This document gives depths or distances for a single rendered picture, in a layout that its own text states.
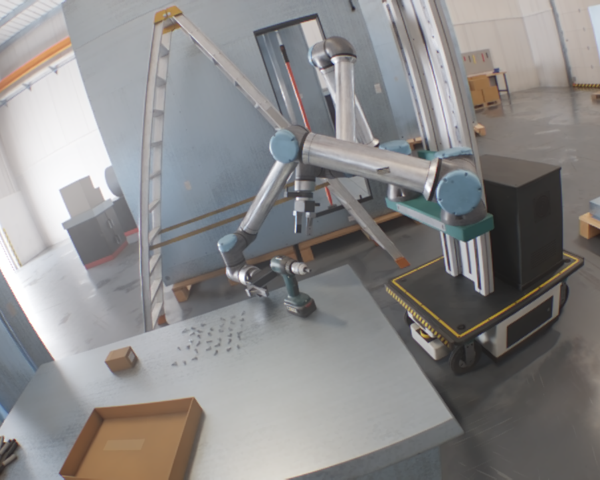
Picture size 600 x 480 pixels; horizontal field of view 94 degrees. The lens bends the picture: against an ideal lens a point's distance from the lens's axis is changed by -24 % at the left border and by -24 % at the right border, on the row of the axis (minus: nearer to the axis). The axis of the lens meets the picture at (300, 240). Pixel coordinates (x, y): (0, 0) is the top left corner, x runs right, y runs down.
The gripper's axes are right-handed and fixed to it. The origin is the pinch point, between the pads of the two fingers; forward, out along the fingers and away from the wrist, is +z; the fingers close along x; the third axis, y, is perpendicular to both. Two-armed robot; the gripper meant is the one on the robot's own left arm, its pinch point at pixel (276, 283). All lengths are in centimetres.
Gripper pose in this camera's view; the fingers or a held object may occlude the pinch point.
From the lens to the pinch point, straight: 144.5
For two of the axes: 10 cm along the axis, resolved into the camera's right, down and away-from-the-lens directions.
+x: 7.0, -4.5, 5.5
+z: 6.4, 0.8, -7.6
